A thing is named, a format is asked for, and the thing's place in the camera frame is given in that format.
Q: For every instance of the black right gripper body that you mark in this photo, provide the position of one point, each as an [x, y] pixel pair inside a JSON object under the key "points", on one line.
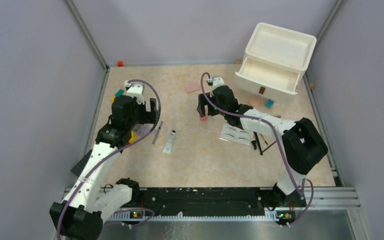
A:
{"points": [[213, 100]]}

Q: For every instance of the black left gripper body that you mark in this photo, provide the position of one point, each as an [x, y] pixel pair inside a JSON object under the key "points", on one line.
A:
{"points": [[135, 118]]}

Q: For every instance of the silver cosmetic tube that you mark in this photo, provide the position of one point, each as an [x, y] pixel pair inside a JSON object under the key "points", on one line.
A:
{"points": [[169, 144]]}

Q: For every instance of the white drawer organizer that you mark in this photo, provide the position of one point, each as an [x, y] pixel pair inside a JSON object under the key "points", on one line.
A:
{"points": [[274, 62]]}

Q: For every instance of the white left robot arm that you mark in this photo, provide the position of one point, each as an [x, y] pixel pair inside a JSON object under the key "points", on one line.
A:
{"points": [[81, 215]]}

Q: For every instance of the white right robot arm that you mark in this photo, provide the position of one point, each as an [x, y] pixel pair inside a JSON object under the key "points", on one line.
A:
{"points": [[300, 144]]}

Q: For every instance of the round peach makeup puff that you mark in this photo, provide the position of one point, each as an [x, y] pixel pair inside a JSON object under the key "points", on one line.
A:
{"points": [[254, 101]]}

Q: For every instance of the black makeup brush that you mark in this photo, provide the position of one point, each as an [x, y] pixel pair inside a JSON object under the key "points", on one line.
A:
{"points": [[256, 143]]}

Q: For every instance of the pink rectangular sponge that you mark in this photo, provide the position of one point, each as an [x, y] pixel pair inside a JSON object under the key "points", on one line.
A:
{"points": [[192, 87]]}

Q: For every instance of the clear purple plastic bag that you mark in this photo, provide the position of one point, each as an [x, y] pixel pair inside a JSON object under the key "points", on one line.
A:
{"points": [[143, 129]]}

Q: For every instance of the teal toy block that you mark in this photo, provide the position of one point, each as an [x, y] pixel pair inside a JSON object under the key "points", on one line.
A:
{"points": [[119, 93]]}

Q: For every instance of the red yellow toy block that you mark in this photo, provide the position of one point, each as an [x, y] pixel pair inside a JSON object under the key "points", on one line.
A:
{"points": [[133, 138]]}

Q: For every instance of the eyebrow stencil sheet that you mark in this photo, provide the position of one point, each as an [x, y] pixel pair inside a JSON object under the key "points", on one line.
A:
{"points": [[234, 134]]}

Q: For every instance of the blue toy cube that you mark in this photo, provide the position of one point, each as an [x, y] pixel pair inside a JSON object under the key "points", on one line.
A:
{"points": [[269, 103]]}

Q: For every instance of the thin black eyeliner brush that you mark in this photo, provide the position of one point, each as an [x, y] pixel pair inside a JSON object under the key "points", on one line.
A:
{"points": [[269, 146]]}

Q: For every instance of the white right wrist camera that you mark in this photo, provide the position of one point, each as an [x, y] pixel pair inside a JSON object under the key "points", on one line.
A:
{"points": [[215, 82]]}

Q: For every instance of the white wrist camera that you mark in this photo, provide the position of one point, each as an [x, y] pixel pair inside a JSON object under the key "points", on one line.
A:
{"points": [[135, 89], [215, 82]]}

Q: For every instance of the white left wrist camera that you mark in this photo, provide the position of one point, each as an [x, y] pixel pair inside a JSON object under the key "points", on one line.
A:
{"points": [[135, 89]]}

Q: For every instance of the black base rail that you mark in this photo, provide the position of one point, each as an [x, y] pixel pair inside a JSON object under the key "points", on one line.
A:
{"points": [[204, 201]]}

